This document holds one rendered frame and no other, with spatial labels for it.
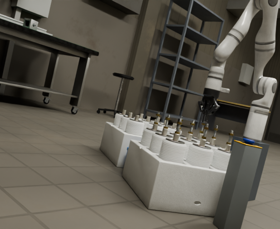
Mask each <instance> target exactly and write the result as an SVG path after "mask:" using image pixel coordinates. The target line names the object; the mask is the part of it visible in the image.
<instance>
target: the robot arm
mask: <svg viewBox="0 0 280 229"><path fill-rule="evenodd" d="M279 1H280V0H250V1H249V3H248V5H247V7H246V8H245V10H244V12H243V13H242V15H241V17H240V18H239V20H238V21H237V23H236V24H235V25H234V27H233V28H232V29H231V30H230V32H229V33H228V34H227V36H226V37H225V39H224V40H223V41H222V42H221V43H220V45H219V46H218V47H217V48H216V49H215V51H214V52H213V56H212V60H211V67H210V70H209V74H208V78H207V80H206V84H205V88H204V92H203V95H204V97H203V98H202V100H201V101H198V105H199V109H200V112H202V118H201V122H204V123H207V122H208V119H209V116H210V115H213V114H214V113H215V112H216V111H217V110H218V109H219V108H220V106H219V105H218V104H217V98H219V94H220V92H223V93H229V92H230V90H229V89H226V88H222V87H221V86H222V80H223V76H224V67H225V64H226V60H227V59H228V57H229V56H230V55H231V53H232V52H233V50H234V49H235V48H236V47H237V46H238V45H239V43H240V42H241V41H242V40H243V38H244V37H245V36H246V34H247V32H248V30H249V27H250V24H251V21H252V19H253V17H254V16H255V15H256V13H257V12H258V11H260V10H263V21H262V25H261V27H260V29H259V31H258V33H257V35H256V38H255V68H254V77H253V91H254V93H256V94H260V95H264V97H263V98H262V99H259V100H254V101H252V103H251V107H250V111H249V115H248V119H247V122H246V127H245V130H244V134H243V138H245V139H250V140H253V141H255V142H259V143H261V140H262V136H263V133H264V129H265V124H266V121H267V117H268V113H269V110H270V106H271V104H272V101H273V98H274V95H275V91H276V88H277V80H276V79H275V78H269V77H263V70H264V67H265V65H266V64H267V63H268V61H269V60H270V59H271V57H272V56H273V54H274V52H275V32H276V20H277V14H278V8H279Z"/></svg>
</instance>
